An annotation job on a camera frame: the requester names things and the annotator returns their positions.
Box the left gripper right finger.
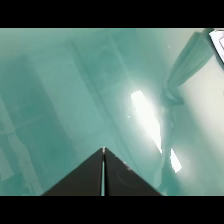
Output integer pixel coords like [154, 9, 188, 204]
[103, 146, 163, 197]

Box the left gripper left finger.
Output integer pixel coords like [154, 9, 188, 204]
[41, 147, 104, 197]

